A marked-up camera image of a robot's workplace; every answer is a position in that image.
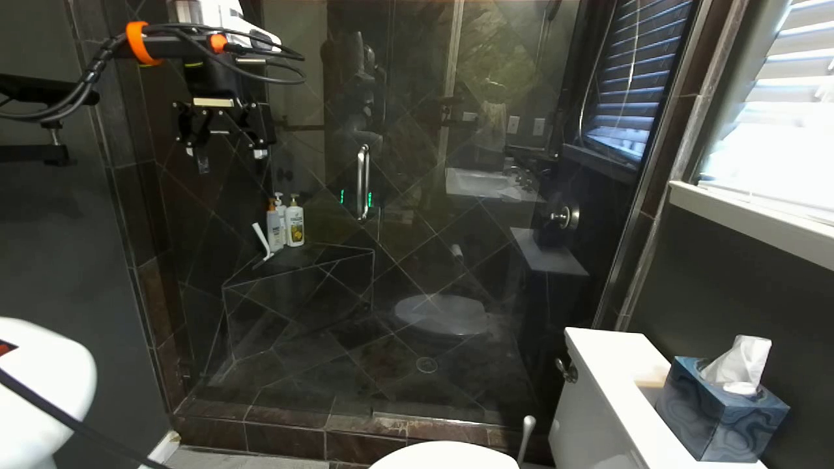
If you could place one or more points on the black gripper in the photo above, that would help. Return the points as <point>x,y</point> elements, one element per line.
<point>223,79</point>

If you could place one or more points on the glass shower door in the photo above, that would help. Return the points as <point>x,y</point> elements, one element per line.
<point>262,156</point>

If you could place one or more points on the yellow label pump bottle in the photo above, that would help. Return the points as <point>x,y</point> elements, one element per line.
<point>296,224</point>

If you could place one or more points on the white razor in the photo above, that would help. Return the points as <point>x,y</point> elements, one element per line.
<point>262,241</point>

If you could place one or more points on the tiled corner shower bench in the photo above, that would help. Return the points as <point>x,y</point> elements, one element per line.
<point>296,288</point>

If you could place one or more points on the fixed glass shower panel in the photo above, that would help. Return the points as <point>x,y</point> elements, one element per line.
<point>469,262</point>

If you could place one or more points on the round shower drain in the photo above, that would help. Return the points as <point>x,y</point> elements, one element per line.
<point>426,365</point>

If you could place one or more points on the brown tiled shower curb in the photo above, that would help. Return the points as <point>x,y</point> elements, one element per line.
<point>288,439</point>

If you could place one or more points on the chrome shower valve knob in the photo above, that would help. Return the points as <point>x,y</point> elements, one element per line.
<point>570,218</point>

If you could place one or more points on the white toilet bowl with lid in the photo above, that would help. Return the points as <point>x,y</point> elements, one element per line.
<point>445,456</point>

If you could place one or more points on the chrome flush lever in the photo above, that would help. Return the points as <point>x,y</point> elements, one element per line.
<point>566,367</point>

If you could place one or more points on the white toilet brush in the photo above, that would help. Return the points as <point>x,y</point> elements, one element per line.
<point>527,433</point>

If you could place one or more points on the white toilet tank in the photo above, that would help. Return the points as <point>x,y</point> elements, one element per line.
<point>609,391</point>

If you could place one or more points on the gray window sill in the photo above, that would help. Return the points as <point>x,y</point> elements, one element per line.
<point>756,223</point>

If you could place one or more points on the white window blinds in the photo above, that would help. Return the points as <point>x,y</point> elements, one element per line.
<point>782,104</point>

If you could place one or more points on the blue tissue box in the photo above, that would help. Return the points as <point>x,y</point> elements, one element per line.
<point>720,418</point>

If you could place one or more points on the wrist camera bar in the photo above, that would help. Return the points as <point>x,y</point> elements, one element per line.
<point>213,102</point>

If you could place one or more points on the black camera stand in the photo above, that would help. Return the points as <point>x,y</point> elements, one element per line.
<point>35,87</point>

